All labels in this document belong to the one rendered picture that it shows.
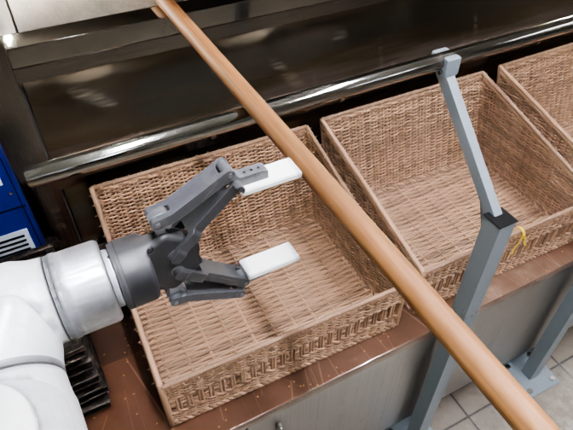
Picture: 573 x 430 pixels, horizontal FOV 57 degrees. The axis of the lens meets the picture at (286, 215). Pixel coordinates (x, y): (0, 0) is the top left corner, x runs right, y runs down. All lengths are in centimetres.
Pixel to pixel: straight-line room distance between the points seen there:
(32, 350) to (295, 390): 74
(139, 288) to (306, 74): 87
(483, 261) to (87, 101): 85
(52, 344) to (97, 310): 5
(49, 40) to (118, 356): 67
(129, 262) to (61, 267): 6
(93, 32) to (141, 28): 9
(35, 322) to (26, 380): 6
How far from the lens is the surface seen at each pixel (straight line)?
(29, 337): 53
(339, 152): 134
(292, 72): 130
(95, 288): 54
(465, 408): 189
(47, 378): 51
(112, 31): 111
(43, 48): 111
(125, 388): 122
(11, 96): 114
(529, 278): 148
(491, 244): 105
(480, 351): 52
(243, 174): 55
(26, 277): 55
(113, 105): 118
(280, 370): 116
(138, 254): 55
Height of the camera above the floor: 162
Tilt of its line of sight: 44 degrees down
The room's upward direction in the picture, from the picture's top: straight up
